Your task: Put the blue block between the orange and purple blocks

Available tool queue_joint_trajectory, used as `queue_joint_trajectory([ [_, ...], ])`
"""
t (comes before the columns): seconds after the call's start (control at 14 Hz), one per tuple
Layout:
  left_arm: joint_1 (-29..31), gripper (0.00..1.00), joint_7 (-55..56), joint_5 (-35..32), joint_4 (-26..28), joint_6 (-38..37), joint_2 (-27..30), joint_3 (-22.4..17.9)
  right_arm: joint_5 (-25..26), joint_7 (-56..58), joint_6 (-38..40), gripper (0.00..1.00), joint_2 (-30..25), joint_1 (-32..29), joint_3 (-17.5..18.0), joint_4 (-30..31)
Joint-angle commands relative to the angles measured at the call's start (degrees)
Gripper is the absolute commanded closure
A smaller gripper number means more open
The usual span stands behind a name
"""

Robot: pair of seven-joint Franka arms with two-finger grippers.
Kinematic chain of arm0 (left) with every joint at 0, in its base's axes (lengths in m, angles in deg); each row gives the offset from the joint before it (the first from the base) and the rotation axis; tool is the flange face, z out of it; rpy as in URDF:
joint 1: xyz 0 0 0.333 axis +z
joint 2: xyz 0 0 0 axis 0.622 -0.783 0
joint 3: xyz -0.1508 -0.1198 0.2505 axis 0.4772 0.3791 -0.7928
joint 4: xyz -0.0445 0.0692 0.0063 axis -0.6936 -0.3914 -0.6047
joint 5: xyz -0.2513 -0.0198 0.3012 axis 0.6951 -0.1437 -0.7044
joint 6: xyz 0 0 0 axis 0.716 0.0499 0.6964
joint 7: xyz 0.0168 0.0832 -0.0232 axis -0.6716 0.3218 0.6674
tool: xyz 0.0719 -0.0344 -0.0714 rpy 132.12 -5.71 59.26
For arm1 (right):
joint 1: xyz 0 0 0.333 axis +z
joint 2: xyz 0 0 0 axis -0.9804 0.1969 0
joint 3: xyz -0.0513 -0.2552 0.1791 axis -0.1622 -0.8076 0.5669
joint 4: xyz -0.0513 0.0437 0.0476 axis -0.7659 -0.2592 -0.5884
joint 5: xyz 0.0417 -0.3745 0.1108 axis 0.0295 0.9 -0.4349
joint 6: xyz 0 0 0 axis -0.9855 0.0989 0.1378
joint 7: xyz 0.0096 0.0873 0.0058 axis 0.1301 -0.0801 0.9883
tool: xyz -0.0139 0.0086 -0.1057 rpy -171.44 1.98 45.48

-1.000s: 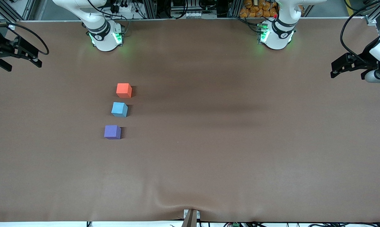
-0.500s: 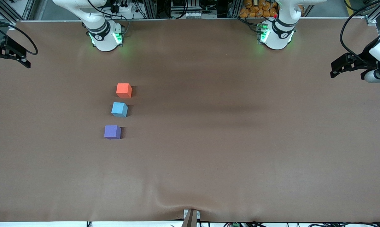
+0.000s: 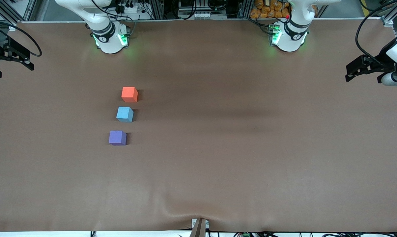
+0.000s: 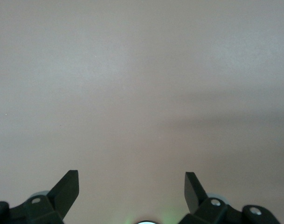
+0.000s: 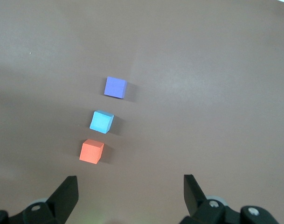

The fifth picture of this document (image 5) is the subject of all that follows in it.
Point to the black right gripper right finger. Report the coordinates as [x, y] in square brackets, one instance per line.
[202, 210]

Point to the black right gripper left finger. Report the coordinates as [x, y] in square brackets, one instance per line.
[60, 205]

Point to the light blue foam block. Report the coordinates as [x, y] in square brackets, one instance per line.
[100, 121]

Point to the orange foam block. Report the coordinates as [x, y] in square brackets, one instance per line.
[90, 152]

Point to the purple foam block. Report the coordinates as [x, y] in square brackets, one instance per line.
[115, 87]

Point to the brown table mat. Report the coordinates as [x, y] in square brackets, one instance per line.
[190, 105]

